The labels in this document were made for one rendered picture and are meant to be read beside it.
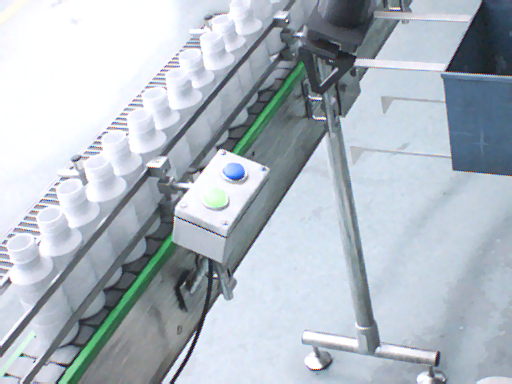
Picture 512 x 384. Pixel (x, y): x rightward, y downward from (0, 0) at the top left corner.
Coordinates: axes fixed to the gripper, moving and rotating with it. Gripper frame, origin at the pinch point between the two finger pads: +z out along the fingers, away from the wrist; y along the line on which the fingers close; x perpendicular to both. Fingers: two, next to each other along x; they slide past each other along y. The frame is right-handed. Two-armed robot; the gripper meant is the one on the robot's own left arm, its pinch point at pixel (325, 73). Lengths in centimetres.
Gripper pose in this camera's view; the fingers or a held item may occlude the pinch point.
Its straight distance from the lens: 124.3
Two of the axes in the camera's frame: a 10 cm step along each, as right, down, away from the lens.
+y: -3.1, 6.3, -7.1
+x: 9.4, 3.4, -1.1
